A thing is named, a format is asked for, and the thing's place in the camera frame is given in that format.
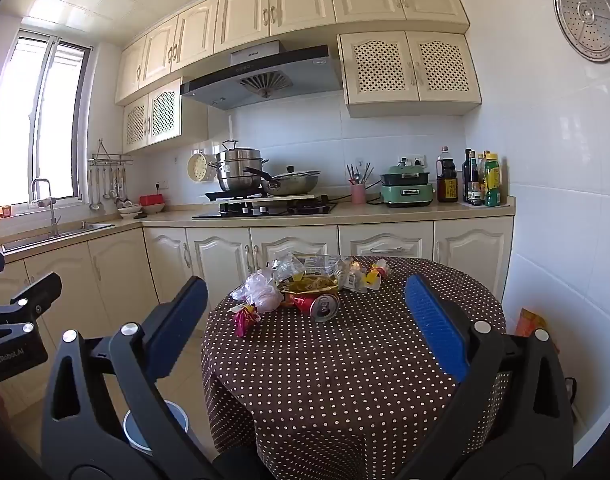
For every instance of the red lidded container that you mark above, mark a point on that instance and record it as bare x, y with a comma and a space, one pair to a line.
152, 202

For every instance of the cream cabinet row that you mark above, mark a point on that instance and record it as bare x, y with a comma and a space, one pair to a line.
120, 270
305, 5

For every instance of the sliding window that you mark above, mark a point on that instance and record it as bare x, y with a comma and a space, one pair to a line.
40, 120

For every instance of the large soy sauce bottle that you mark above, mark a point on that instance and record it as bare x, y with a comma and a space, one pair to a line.
447, 182

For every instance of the grey range hood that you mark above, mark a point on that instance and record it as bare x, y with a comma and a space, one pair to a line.
265, 72

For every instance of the yellow snack bag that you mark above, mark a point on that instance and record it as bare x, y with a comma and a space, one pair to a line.
310, 285

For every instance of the cream perforated steamer tray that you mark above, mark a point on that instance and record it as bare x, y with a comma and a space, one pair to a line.
199, 167

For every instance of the pile of plastic wrappers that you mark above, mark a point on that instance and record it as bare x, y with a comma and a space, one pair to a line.
265, 290

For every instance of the steel steamer pot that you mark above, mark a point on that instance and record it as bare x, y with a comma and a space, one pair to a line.
237, 170

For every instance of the cream lattice door cabinet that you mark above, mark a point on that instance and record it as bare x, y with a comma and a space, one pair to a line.
155, 115
410, 67

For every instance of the row of hanging kitchen utensils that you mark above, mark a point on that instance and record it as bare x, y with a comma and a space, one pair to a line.
110, 185

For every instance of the black gas stove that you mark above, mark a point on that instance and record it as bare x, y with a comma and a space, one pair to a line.
285, 208

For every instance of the cream lower cabinet row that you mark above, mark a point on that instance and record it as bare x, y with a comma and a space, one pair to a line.
120, 270

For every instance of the white wall socket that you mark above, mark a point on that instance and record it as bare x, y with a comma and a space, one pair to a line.
412, 161
160, 185

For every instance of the green yellow bottle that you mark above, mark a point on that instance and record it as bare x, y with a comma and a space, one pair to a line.
492, 182

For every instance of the small jar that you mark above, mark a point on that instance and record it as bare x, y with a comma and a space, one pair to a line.
5, 211

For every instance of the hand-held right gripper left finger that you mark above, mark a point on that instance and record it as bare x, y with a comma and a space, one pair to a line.
182, 320

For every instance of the white bowls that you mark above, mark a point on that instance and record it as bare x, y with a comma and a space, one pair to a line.
131, 211

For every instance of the green electric cooker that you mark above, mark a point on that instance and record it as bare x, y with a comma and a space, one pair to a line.
407, 190

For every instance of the red yellow candy wrapper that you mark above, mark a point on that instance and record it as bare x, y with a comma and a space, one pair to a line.
376, 272

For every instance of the bundle of chopsticks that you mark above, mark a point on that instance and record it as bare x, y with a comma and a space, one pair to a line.
359, 172

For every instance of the magenta snack wrapper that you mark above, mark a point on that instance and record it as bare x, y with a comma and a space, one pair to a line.
245, 322

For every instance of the person's dark clothing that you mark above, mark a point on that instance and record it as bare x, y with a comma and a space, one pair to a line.
240, 467

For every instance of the brown polka dot tablecloth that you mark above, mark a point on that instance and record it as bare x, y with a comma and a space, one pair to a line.
335, 370

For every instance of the red soda can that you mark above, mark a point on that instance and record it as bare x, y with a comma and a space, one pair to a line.
322, 306

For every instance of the round steel steamer plate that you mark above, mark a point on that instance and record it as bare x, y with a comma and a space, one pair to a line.
587, 12

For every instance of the cream upper cabinet row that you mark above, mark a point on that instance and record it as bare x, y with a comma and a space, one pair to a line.
305, 5

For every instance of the steel faucet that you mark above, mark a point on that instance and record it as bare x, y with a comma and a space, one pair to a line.
52, 210

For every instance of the white bottle tray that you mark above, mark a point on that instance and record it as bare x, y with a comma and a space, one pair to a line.
505, 205

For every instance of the steel wok with lid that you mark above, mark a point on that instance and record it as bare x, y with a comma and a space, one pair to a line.
292, 182

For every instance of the clear wrapper with black label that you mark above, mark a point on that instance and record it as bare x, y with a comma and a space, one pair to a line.
287, 266

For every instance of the amber sauce bottle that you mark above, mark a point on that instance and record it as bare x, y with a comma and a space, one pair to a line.
481, 170

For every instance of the metal utensil rack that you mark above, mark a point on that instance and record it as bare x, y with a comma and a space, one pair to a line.
110, 160

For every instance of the orange bag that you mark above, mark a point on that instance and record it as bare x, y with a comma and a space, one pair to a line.
527, 322

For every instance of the dark glass bottle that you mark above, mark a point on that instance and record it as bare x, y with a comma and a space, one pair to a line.
469, 175

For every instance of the black induction cooker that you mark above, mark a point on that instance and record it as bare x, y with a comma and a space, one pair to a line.
230, 194

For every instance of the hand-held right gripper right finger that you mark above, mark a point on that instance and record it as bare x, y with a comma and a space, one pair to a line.
435, 320

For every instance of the white round trash bin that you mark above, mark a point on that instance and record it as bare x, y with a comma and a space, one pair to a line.
135, 430

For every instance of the steel sink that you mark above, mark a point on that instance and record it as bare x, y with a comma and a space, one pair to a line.
60, 237

